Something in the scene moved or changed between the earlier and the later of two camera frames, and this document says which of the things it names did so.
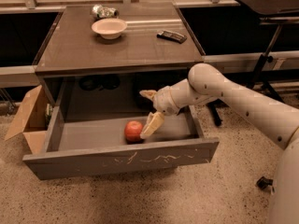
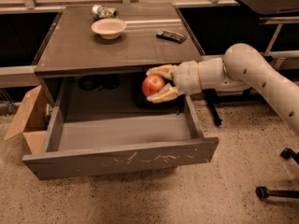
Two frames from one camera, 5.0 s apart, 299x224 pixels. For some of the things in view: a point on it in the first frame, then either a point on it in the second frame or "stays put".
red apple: [133, 131] to [152, 84]
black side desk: [277, 7] stays put
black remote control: [173, 35] stays put
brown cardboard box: [33, 122] stays put
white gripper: [165, 101] to [187, 77]
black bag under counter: [152, 82] stays put
